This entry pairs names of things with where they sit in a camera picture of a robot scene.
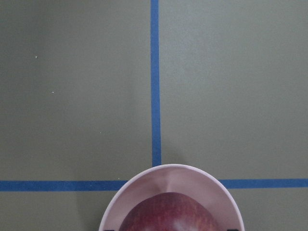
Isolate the red yellow apple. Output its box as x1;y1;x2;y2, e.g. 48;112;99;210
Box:
119;192;219;231

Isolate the pink bowl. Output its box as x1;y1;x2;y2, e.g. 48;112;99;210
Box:
99;164;245;231

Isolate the brown paper table cover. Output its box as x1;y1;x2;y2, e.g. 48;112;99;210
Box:
0;0;308;231

